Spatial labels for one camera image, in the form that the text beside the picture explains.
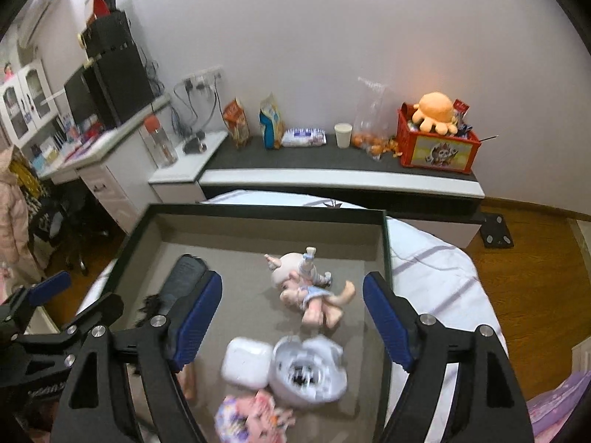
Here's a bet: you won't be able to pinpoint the white glass door cabinet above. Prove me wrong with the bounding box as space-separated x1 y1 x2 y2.
0 57 61 149

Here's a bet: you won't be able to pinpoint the white plastic container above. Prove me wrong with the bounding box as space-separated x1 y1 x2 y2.
267 334 348 408

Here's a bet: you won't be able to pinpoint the clear bottle with orange cap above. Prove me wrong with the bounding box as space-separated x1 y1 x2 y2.
143 115 179 169

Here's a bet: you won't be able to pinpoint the clear plastic bag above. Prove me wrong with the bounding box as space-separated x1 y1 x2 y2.
351 76 403 161

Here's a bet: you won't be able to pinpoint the orange snack bag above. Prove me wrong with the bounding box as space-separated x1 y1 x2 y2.
222 97 252 150

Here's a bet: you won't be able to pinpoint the white tissue pack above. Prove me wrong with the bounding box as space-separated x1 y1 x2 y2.
281 128 327 148

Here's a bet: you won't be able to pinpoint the hanging clothes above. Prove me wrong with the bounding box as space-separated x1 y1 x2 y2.
0 145 43 283

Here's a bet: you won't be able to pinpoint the pink box with black rim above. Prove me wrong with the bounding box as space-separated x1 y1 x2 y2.
74 202 393 443

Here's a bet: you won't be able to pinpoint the pig doll figurine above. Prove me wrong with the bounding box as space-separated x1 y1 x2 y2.
263 246 356 329

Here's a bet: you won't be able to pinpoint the white wall outlet strip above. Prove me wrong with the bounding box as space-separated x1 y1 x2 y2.
181 66 226 91

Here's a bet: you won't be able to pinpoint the black hair clip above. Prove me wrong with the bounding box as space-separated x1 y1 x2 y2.
136 292 168 327

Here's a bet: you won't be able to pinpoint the pink printed bedding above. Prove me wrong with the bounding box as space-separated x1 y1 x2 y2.
526 371 591 443

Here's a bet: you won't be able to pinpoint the black computer tower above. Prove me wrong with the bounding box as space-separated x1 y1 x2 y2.
85 52 156 128

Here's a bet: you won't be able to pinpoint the blue snack bag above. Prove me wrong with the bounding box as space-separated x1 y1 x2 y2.
258 93 285 150

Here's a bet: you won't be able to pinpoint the white side table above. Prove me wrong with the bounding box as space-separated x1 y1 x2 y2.
148 130 230 205

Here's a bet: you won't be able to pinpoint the small black device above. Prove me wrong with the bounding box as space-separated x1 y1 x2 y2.
183 131 208 156

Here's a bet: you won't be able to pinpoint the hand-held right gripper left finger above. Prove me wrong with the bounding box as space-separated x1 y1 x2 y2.
49 269 223 443

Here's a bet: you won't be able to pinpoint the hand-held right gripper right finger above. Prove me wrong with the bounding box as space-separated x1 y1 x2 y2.
362 272 537 443

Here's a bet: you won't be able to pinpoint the white air conditioner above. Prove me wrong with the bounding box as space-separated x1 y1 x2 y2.
17 0 66 48

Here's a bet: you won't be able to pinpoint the black remote control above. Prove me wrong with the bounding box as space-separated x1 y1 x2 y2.
159 253 209 315

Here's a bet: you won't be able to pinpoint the paper cup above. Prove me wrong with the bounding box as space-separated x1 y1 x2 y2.
334 122 354 150

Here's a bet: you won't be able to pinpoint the pink building block figure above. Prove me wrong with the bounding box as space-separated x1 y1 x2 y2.
214 389 297 443

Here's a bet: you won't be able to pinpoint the white earbuds case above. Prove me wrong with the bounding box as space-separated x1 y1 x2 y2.
221 336 274 389

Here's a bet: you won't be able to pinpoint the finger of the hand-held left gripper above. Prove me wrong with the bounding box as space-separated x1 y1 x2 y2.
55 292 126 340
0 270 73 335

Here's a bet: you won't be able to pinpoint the black power cables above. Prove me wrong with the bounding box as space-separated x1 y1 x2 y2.
170 78 220 137

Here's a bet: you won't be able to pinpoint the black floor scale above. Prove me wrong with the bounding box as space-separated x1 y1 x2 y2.
479 212 515 249

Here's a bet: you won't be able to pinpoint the white desk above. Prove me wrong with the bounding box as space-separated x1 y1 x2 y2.
31 94 172 237

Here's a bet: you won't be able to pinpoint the red crate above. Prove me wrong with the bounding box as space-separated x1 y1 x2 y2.
396 103 482 174

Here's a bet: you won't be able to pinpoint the low cabinet with black top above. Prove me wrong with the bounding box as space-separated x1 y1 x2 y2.
198 132 487 250

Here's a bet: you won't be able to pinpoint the orange octopus plush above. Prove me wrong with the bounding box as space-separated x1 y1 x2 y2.
410 92 460 136

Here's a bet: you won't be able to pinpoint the black box with red item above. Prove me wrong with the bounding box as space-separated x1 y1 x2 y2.
80 0 140 59

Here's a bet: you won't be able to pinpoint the black computer monitor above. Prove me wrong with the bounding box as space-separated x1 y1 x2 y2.
63 66 100 126

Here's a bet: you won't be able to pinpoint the black office chair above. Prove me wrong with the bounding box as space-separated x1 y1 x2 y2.
31 183 117 278

